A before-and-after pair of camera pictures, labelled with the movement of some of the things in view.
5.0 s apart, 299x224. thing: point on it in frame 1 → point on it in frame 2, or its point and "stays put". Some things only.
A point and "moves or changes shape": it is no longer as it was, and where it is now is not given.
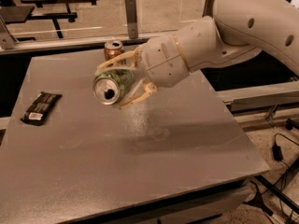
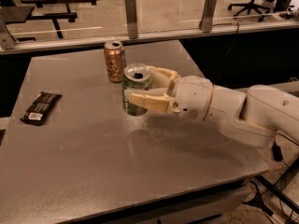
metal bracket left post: x=7 y=40 stays put
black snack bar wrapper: x=40 y=107 stays put
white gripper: x=163 y=61 → x=192 y=95
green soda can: x=112 y=87 moves or changes shape
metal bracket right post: x=208 y=8 stays put
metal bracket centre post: x=132 y=14 stays put
